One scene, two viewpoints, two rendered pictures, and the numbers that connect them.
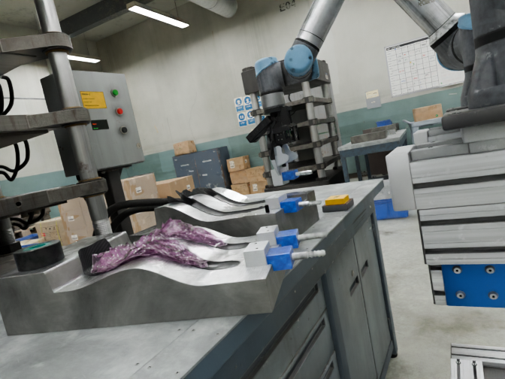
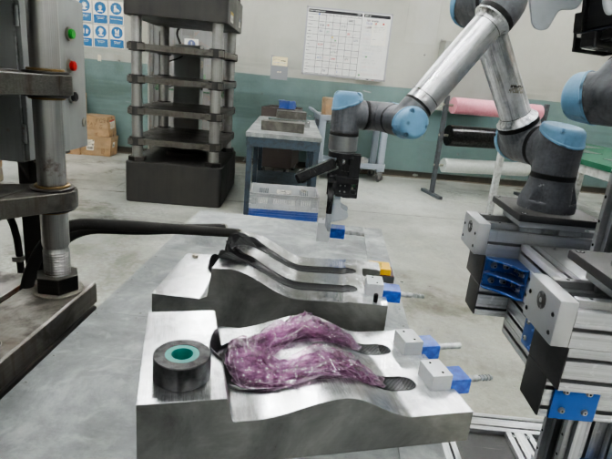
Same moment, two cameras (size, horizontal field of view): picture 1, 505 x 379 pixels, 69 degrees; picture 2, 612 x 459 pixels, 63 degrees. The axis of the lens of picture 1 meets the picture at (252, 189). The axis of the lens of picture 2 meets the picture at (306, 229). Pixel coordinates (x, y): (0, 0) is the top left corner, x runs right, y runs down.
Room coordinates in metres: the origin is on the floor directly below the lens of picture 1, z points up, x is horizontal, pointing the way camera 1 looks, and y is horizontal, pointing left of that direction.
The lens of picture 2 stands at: (0.08, 0.58, 1.33)
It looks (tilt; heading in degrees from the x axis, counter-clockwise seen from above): 17 degrees down; 331
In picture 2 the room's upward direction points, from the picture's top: 5 degrees clockwise
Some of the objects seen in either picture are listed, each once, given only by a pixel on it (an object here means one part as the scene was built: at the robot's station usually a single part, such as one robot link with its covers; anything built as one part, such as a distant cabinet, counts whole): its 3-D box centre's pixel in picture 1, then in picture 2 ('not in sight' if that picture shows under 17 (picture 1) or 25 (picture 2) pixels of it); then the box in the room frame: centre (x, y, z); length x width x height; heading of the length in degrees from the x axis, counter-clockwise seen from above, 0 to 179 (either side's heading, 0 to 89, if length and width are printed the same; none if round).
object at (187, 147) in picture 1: (184, 147); not in sight; (8.37, 1.31, 1.26); 0.42 x 0.33 x 0.29; 64
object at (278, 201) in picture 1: (295, 204); (394, 293); (0.87, -0.09, 0.89); 0.13 x 0.05 x 0.05; 59
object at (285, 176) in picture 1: (293, 174); (341, 231); (1.18, -0.14, 0.93); 0.13 x 0.05 x 0.05; 59
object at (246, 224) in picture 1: (220, 215); (275, 279); (1.06, 0.11, 0.87); 0.50 x 0.26 x 0.14; 59
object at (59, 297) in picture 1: (155, 265); (300, 372); (0.71, 0.22, 0.86); 0.50 x 0.26 x 0.11; 76
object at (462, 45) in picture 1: (485, 35); (557, 147); (0.97, -0.66, 1.20); 0.13 x 0.12 x 0.14; 170
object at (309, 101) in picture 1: (302, 134); (190, 94); (5.59, -0.90, 1.03); 1.54 x 0.94 x 2.06; 154
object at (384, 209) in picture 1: (378, 205); (282, 216); (3.97, -1.32, 0.11); 0.61 x 0.41 x 0.22; 64
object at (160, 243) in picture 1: (153, 244); (302, 348); (0.72, 0.21, 0.90); 0.26 x 0.18 x 0.08; 76
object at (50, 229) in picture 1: (62, 230); not in sight; (5.53, 2.94, 0.34); 0.63 x 0.45 x 0.40; 64
